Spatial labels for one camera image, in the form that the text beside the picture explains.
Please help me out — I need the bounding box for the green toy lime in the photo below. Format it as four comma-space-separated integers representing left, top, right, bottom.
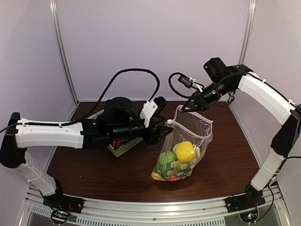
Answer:
158, 152, 177, 166

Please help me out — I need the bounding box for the red toy apple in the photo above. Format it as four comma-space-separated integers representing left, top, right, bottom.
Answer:
111, 140, 122, 149

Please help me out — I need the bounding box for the aluminium frame post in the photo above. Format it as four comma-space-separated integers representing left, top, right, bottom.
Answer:
48, 0, 79, 104
238, 0, 256, 64

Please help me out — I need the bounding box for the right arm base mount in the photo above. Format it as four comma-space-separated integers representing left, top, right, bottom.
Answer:
224, 183, 265, 213

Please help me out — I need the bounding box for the right round circuit board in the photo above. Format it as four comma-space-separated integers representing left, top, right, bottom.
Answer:
239, 210, 259, 224

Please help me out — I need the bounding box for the left round circuit board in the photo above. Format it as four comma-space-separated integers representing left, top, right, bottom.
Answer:
50, 210, 70, 225

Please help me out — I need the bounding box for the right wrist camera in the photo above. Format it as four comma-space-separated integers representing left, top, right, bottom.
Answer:
178, 74, 205, 93

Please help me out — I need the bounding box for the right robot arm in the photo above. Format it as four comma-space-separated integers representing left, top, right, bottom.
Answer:
182, 57, 301, 208

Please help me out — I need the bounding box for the left aluminium frame post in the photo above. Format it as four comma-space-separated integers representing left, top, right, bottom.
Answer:
48, 0, 79, 104

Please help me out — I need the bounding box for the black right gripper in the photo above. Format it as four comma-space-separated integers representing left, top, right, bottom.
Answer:
182, 79, 233, 113

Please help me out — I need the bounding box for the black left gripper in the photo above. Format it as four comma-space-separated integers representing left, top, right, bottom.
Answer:
110, 116, 174, 146

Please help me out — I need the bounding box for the left black camera cable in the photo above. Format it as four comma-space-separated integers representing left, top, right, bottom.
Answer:
77, 68, 161, 123

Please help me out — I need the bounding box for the front aluminium rail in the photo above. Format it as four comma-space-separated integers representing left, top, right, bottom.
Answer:
23, 194, 290, 226

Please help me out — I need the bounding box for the green perforated plastic basket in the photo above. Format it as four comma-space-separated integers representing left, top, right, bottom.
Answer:
107, 137, 143, 157

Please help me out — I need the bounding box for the right aluminium frame post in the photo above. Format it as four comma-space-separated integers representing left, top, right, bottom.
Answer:
238, 0, 256, 64

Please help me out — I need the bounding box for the right black camera cable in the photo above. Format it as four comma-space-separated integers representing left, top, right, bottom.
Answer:
168, 72, 193, 99

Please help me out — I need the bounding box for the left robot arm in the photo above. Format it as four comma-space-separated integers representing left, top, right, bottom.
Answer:
0, 97, 172, 209

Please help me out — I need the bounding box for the yellow orange toy fruit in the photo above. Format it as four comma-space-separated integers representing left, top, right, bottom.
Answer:
175, 141, 196, 162

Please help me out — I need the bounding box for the black camera cable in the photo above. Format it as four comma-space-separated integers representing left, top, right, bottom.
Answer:
168, 72, 193, 99
77, 68, 161, 123

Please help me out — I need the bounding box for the clear zip top bag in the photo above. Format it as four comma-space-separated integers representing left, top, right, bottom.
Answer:
150, 105, 213, 182

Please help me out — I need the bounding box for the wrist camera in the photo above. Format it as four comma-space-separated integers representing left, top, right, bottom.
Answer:
178, 74, 205, 93
138, 96, 166, 128

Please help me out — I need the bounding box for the round circuit board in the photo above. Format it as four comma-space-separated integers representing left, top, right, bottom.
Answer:
239, 210, 259, 224
50, 210, 70, 225

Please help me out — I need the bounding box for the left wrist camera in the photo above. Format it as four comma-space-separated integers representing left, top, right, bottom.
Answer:
138, 96, 166, 128

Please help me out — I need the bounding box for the red orange toy carrot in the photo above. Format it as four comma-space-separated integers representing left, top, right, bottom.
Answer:
168, 175, 181, 182

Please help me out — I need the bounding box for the dark green leafy toy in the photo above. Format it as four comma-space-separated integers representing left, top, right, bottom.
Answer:
154, 164, 174, 179

